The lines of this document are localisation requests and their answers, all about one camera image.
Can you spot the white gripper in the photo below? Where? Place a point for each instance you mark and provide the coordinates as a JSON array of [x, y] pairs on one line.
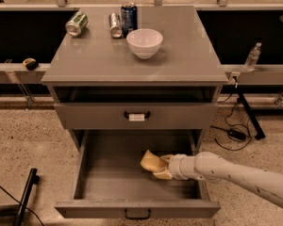
[[175, 167]]

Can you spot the yellow sponge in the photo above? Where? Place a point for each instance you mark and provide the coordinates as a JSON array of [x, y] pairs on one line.
[[152, 162]]

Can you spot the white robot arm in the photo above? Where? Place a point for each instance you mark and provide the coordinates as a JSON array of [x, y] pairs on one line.
[[212, 167]]

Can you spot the closed grey upper drawer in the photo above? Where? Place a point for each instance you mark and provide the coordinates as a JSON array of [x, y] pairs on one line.
[[109, 116]]

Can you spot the open grey lower drawer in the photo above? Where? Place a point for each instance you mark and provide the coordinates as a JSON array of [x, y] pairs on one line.
[[111, 183]]

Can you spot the grey drawer cabinet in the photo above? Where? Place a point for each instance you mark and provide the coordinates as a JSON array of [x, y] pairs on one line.
[[96, 68]]

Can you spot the black stand leg right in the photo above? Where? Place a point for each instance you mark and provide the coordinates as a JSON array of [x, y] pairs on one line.
[[241, 99]]

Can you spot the white bowl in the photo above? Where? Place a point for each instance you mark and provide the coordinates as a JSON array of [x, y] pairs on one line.
[[144, 42]]

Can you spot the black bar lower left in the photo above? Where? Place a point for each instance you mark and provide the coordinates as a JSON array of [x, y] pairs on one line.
[[32, 179]]

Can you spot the clear plastic water bottle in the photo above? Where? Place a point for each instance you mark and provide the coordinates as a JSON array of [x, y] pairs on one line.
[[252, 58]]

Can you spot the silver can lying down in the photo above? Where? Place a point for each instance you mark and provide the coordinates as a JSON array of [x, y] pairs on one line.
[[115, 26]]

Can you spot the blue soda can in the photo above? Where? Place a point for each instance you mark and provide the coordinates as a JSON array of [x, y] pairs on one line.
[[129, 14]]

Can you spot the green can lying down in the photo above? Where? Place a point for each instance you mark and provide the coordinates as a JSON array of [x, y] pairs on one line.
[[76, 24]]

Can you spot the black tape measure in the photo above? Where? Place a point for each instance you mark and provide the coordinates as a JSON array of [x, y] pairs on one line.
[[31, 64]]

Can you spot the black power adapter with cable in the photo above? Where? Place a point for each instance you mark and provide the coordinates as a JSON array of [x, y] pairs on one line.
[[238, 133]]

